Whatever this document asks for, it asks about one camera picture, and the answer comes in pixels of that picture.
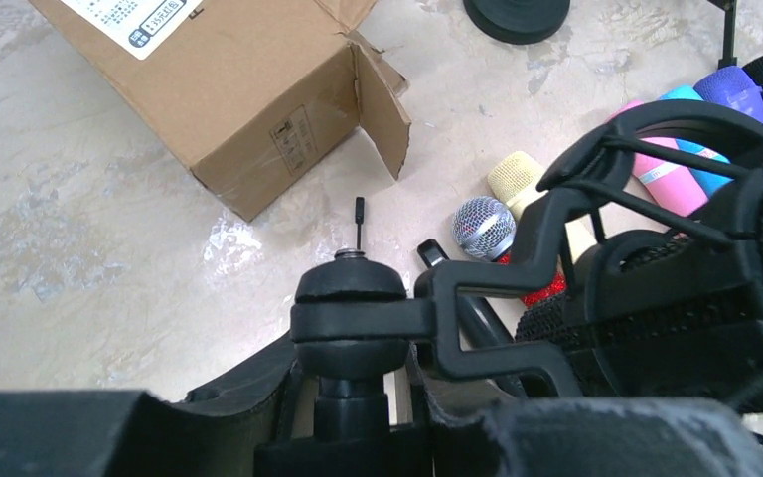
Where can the black glitter microphone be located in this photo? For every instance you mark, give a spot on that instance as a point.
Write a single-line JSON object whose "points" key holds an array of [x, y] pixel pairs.
{"points": [[658, 315]]}

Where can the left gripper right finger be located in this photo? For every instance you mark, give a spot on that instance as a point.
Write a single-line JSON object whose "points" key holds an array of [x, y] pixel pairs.
{"points": [[477, 430]]}

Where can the purple microphone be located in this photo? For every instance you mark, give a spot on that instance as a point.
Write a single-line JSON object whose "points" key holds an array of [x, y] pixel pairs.
{"points": [[732, 87]]}

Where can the round base microphone stand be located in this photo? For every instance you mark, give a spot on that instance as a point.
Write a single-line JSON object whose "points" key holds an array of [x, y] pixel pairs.
{"points": [[518, 22]]}

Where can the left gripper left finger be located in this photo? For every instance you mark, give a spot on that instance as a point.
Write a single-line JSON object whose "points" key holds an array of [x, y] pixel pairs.
{"points": [[212, 432]]}

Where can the cream microphone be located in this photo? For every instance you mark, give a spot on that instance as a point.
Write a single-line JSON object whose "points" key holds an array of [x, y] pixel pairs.
{"points": [[513, 182]]}

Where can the brown cardboard box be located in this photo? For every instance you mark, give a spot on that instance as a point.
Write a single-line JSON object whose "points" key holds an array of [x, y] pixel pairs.
{"points": [[247, 95]]}

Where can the red glitter microphone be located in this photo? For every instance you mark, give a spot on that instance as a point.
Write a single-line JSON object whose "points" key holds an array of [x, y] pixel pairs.
{"points": [[484, 228]]}

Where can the pink microphone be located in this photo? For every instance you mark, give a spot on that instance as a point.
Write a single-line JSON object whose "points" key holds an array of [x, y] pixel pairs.
{"points": [[671, 185]]}

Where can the tripod microphone stand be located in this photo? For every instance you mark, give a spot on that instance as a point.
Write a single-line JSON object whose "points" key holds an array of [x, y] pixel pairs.
{"points": [[349, 325]]}

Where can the small black microphone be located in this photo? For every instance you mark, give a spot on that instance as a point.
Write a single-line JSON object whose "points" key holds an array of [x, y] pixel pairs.
{"points": [[478, 321]]}

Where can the tripod shock mount stand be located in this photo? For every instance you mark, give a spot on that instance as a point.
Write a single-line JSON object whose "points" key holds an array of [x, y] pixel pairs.
{"points": [[729, 9]]}

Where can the teal microphone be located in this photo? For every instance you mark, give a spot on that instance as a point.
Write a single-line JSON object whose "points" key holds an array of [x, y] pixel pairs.
{"points": [[709, 182]]}

